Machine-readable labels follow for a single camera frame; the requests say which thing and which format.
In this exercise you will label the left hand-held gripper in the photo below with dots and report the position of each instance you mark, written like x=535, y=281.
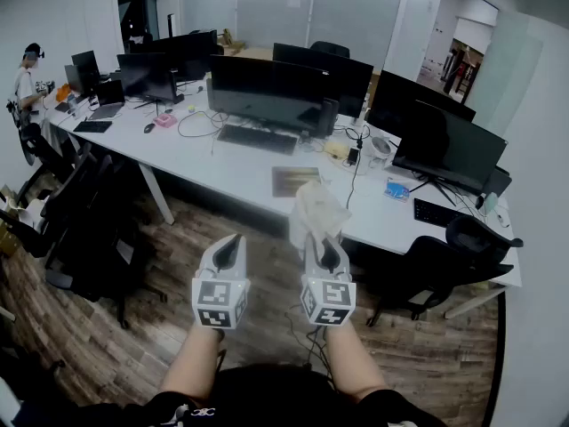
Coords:
x=220, y=298

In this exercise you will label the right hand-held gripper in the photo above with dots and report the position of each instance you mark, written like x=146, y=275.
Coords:
x=329, y=298

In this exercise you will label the white cloth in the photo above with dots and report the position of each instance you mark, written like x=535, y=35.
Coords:
x=315, y=211

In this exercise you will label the brown printed mouse pad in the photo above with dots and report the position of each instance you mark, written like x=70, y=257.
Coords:
x=289, y=181

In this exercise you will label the person's left forearm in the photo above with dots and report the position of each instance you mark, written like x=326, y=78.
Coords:
x=197, y=363

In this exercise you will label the person's right forearm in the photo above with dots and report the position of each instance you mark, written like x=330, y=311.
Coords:
x=351, y=358

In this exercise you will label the black computer mouse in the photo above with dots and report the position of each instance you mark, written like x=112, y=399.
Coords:
x=149, y=128

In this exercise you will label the blue tissue packet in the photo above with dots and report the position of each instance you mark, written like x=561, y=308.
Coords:
x=396, y=191

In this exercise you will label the black power adapter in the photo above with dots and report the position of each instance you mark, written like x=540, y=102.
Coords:
x=353, y=156

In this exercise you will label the black office chair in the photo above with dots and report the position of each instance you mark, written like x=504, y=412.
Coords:
x=89, y=220
x=329, y=48
x=444, y=260
x=35, y=142

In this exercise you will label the compact black keyboard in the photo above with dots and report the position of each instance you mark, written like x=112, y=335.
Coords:
x=433, y=211

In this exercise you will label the white desk fan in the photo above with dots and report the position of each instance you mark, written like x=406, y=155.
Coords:
x=381, y=149

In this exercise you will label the long black keyboard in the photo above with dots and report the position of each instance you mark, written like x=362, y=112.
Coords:
x=257, y=139

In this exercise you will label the black upright mini computer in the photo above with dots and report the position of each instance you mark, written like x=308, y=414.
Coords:
x=329, y=118

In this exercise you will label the person's black clothing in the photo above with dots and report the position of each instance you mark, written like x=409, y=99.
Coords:
x=275, y=398

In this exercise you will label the pink box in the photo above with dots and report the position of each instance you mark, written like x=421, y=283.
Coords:
x=164, y=120

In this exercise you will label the black monitor with splayed stand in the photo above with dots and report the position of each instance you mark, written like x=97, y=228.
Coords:
x=453, y=149

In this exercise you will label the pale green bottle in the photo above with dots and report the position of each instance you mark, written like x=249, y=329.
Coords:
x=490, y=203

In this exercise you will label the large curved black monitor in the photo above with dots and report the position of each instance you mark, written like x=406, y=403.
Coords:
x=266, y=89

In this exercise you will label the wide black monitor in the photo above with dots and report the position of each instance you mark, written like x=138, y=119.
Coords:
x=351, y=78

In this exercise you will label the small black keyboard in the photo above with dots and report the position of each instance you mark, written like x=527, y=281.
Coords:
x=92, y=126

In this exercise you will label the grey open laptop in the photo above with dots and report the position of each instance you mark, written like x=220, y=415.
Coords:
x=107, y=105

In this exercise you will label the black monitor with thin stand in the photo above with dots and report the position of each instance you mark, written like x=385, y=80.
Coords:
x=144, y=76

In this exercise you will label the cardboard boxes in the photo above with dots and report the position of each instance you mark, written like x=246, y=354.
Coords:
x=240, y=47

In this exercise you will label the orange object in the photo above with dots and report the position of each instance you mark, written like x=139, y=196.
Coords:
x=63, y=92

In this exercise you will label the small black monitor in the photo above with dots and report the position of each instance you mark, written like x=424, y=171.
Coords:
x=85, y=67

